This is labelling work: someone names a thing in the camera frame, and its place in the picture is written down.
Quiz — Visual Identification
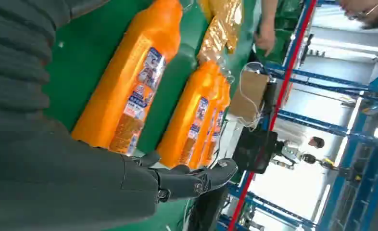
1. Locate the green crinkled cloth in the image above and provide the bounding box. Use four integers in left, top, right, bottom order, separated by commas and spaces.
265, 0, 305, 65

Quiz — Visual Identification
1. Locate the person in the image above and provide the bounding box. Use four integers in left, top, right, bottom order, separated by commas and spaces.
339, 0, 378, 30
308, 136, 326, 150

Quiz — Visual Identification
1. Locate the red pole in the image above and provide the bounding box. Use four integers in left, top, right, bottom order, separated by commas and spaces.
227, 0, 319, 231

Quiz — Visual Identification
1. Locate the person's hand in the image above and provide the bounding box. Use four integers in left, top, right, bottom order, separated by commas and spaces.
254, 19, 277, 57

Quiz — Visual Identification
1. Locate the crinkled yellow plastic sheet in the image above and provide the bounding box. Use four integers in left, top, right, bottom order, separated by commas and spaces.
197, 0, 244, 64

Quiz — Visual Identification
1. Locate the blue metal rack frame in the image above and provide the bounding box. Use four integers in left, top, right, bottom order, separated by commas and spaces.
217, 0, 378, 231

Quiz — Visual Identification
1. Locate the brown cardboard box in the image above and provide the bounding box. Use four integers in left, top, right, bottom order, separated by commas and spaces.
228, 70, 270, 127

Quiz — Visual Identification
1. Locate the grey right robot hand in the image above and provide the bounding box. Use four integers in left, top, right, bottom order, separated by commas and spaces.
0, 108, 238, 231

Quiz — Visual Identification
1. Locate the black device on stand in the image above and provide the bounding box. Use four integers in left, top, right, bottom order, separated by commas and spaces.
233, 127, 279, 175

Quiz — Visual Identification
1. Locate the ribbed grey right arm sleeve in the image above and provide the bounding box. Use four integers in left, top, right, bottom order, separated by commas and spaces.
0, 0, 110, 112

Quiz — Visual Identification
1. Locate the white cable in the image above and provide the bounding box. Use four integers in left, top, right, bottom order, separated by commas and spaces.
238, 62, 270, 131

